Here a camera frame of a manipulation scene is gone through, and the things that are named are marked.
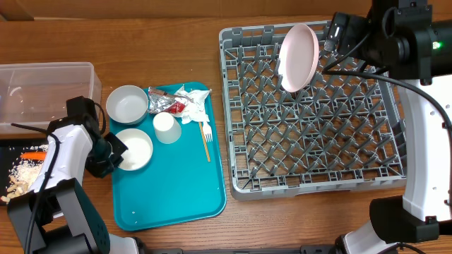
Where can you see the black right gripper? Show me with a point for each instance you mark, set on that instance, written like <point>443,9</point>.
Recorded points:
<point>347,29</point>

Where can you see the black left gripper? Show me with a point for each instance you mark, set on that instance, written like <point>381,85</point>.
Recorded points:
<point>100,169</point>

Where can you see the white bowl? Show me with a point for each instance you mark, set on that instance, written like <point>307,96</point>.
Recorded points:
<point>139,149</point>

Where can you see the grey bowl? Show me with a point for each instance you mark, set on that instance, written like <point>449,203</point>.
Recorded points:
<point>127,104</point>

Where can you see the foil wrapper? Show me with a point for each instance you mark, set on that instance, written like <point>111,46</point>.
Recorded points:
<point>160,101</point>

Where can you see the orange carrot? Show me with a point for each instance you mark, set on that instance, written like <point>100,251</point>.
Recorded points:
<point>34,155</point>

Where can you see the red sauce packet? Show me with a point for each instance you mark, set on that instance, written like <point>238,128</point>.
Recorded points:
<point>176,108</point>

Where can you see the rice and peanut scraps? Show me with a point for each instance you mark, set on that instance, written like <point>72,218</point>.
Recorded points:
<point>21,176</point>

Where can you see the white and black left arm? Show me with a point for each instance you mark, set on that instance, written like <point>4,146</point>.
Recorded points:
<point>56,215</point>

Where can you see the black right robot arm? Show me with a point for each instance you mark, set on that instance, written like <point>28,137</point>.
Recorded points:
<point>413,52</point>

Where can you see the black waste tray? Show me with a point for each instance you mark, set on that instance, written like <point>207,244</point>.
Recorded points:
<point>10,158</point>

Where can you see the grey plastic dishwasher rack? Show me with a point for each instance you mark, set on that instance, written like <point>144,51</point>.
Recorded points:
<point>339,133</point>

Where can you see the translucent plastic cup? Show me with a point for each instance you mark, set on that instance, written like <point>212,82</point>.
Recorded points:
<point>167,128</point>

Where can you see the teal plastic tray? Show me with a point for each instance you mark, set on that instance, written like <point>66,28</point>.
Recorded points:
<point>182,182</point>

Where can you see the clear plastic bin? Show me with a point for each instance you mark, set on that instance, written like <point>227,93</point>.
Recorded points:
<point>33,94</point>

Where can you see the wooden chopstick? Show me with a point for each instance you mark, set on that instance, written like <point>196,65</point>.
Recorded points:
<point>204,141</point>

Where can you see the crumpled white napkin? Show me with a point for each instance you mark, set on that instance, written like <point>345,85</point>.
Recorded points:
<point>194,103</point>

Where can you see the white plastic fork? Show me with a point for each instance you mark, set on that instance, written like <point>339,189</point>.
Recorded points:
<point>207,131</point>

